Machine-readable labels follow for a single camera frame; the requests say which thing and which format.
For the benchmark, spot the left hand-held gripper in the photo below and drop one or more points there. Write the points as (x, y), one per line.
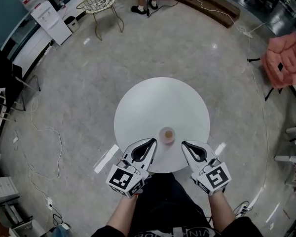
(124, 179)

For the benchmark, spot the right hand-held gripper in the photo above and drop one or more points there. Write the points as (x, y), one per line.
(215, 178)

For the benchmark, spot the person's left forearm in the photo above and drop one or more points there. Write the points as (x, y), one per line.
(122, 212)

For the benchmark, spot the person's right forearm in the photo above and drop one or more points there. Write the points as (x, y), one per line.
(222, 212)

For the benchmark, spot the round white table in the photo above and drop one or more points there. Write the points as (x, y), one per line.
(160, 102)

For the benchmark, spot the person's left hand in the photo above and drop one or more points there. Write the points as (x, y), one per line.
(137, 193)

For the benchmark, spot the black trousers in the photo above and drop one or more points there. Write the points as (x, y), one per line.
(167, 201)

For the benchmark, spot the black printed t-shirt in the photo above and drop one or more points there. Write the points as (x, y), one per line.
(175, 232)

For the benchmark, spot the white metal rack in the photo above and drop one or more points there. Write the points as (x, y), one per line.
(294, 132)

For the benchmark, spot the white power strip black plug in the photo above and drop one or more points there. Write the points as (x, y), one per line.
(50, 203)

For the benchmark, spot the small black square tag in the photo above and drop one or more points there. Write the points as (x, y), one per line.
(280, 66)

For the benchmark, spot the small white adapter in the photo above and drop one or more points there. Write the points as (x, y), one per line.
(15, 139)

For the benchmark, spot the pink padded chair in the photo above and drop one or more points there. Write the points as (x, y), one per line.
(283, 60)

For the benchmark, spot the white open box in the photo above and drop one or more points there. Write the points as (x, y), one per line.
(29, 229)

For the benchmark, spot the white drawer cabinet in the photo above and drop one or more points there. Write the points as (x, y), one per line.
(1, 191)

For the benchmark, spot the white trash bin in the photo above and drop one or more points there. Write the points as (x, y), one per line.
(71, 23)

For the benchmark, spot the brown wooden step platform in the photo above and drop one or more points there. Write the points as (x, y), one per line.
(212, 6)

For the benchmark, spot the black office chair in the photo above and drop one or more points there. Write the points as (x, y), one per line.
(7, 83)

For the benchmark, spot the white water dispenser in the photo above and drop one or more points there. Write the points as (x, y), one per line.
(51, 23)

